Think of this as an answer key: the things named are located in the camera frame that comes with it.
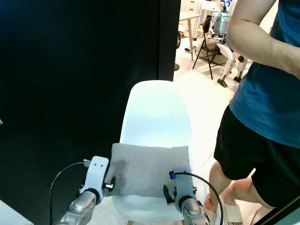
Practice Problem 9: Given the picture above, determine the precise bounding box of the grey pillow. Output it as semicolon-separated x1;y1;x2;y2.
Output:
111;143;190;198

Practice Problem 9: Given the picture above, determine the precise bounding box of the white plastic chair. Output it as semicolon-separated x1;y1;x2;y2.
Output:
112;80;209;225

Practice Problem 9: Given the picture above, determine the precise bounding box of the black folding chair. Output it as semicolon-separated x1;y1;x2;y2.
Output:
192;19;230;80

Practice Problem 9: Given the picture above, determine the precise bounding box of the black door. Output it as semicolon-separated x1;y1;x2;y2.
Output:
0;0;181;221

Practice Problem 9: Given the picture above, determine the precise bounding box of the person in blue shirt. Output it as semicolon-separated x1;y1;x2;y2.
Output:
204;0;300;221

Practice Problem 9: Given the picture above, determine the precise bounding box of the seated silver humanoid robot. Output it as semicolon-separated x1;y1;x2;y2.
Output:
209;0;249;88

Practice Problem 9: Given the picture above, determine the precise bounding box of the light wooden table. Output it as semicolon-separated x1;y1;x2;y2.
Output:
178;12;202;61

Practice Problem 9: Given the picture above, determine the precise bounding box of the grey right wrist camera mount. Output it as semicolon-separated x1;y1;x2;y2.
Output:
171;165;195;204

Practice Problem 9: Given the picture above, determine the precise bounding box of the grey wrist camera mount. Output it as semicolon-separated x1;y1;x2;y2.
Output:
171;165;195;204
83;156;109;193

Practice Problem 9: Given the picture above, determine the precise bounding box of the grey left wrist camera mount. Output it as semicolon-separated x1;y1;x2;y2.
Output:
83;156;109;193

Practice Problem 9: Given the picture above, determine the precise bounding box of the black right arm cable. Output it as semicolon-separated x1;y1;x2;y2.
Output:
169;171;225;225

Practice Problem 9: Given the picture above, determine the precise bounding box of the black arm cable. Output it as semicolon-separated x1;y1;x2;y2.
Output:
169;171;225;225
49;161;90;225

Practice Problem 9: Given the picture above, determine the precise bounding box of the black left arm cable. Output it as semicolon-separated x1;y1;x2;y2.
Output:
49;161;90;225

